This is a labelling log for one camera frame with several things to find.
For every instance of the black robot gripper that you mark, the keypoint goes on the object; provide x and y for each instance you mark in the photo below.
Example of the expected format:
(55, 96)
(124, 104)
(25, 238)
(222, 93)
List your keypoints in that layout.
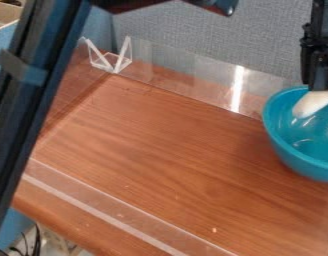
(315, 41)

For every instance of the white plush mushroom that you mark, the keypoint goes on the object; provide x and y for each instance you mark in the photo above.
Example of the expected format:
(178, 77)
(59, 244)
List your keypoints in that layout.
(311, 101)

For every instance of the blue plastic bowl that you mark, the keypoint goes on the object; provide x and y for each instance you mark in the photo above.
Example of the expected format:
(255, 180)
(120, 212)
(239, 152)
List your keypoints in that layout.
(299, 139)

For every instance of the clear acrylic back barrier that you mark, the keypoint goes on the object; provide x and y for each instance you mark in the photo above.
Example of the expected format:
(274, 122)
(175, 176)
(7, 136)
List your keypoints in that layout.
(208, 80)

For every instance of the clear acrylic barrier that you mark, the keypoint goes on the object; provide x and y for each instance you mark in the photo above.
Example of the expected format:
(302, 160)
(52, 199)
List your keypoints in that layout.
(208, 80)
(128, 218)

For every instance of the clear acrylic front barrier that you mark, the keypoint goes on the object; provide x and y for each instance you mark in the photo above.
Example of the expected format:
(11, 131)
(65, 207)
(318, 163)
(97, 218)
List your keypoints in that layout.
(128, 218)

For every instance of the wooden shelf unit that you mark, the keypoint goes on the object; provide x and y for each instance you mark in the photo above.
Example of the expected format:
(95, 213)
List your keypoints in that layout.
(11, 10)

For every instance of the clear acrylic corner bracket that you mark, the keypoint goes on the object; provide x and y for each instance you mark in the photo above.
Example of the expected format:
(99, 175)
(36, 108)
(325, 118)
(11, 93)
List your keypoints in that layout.
(108, 61)

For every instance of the dark vertical foreground post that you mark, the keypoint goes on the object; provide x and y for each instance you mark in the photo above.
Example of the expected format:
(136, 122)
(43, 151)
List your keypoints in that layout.
(32, 66)

